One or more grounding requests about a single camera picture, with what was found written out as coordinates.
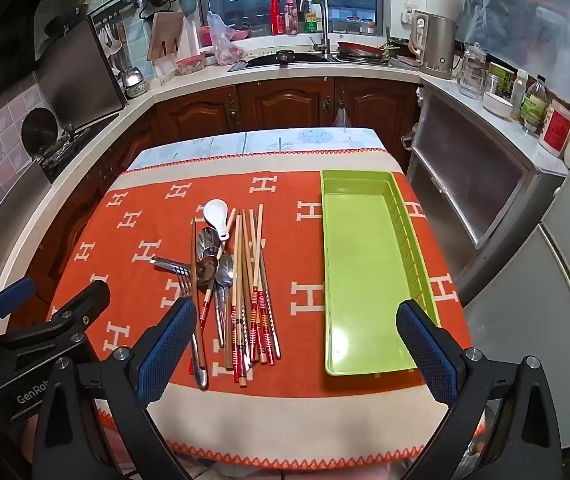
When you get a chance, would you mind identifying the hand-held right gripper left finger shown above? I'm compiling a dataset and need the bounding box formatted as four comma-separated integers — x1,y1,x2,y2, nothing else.
32,297,201,480

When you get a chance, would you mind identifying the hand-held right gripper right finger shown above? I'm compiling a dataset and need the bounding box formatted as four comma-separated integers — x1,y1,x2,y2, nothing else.
396,300,563,480

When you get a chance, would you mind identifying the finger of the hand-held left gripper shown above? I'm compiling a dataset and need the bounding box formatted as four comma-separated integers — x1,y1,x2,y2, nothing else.
0,276,36,333
0,281,112,356

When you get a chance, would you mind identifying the metal fork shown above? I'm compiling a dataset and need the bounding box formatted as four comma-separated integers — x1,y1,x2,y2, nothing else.
151,255,195,298

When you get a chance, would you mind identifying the metal soup spoon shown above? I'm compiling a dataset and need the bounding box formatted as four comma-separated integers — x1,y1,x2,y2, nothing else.
189,256,219,390

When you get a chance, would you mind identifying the slim metal spoon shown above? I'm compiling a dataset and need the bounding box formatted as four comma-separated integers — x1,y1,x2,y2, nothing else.
214,254,237,350

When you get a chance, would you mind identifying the pile of chopsticks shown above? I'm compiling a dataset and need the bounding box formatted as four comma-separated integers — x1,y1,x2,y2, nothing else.
190,203,283,388

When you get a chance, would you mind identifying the green plastic utensil tray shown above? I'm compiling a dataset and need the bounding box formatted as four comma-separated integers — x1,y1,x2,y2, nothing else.
320,169,442,377

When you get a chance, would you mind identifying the wooden handled metal spoon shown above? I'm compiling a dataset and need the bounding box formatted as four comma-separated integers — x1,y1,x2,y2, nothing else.
196,226,223,262

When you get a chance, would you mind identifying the white ceramic spoon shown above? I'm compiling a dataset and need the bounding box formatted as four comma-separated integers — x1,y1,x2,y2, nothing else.
202,199,231,242

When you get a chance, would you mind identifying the orange patterned blanket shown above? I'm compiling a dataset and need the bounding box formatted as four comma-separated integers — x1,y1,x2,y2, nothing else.
47,149,488,471

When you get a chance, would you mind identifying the gas stove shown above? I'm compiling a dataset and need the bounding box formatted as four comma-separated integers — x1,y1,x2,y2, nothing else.
32,120,120,183

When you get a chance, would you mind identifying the round dark pot lid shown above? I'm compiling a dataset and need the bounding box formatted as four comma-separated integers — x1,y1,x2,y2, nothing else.
21,107,60,153

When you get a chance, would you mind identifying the grey metal cabinet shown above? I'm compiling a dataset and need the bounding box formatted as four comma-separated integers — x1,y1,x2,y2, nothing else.
405,82,566,306

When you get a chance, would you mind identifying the light blue printed tablecloth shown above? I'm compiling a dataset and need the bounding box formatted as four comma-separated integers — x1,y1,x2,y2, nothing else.
127,127,391,173

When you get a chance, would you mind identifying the steel stove splash panel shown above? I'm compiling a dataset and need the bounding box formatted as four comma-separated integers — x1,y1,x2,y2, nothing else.
35,15,128,128

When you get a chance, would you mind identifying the small steel lidded pot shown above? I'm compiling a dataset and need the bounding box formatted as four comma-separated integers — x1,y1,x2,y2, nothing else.
121,66,150,100

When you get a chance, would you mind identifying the white bowl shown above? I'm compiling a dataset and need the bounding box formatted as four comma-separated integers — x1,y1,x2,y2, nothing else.
482,91,515,120

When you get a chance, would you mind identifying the white jar red label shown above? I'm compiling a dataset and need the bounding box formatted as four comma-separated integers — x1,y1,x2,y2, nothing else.
538,97,570,158

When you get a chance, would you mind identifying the clear bottle green label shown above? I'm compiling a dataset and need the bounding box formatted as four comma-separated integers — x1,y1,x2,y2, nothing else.
521,75,550,136

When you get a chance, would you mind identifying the clear food container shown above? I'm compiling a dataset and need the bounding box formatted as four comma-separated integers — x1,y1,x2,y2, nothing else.
175,54,207,77

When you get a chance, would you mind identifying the white plastic bottle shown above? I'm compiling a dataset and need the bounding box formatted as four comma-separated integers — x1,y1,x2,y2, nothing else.
509,69,528,122

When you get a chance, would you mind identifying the green box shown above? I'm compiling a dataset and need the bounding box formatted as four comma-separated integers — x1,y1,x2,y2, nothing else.
488,62,516,98

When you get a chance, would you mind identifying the glass pitcher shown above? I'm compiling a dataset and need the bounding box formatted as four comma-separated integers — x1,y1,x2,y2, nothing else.
458,42,488,100

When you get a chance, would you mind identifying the wooden cutting board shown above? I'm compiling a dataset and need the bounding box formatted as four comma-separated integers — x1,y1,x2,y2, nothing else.
146,11,186,62

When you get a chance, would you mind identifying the steel electric kettle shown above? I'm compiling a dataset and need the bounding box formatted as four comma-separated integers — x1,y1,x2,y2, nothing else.
409,9,460,81

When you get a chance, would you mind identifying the red frying pan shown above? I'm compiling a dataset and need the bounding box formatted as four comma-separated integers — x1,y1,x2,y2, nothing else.
336,41,391,60

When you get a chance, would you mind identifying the clear plastic bag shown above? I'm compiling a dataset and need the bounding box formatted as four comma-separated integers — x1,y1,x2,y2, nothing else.
206,11,246,66

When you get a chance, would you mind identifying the black kitchen sink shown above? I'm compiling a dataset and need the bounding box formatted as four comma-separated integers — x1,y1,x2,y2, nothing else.
245,50,333,68

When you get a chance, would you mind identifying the steel kitchen faucet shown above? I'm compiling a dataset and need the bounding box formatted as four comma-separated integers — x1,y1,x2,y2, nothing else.
299,0,331,55

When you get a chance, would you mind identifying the red spray bottle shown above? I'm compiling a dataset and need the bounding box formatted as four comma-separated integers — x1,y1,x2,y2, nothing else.
270,0,286,36

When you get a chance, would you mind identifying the pink bottle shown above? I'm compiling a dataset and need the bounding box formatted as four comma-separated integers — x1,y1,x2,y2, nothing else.
284,0,300,37

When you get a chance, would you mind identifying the black wall rack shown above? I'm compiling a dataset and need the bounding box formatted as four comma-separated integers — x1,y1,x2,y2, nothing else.
87,0,140,26

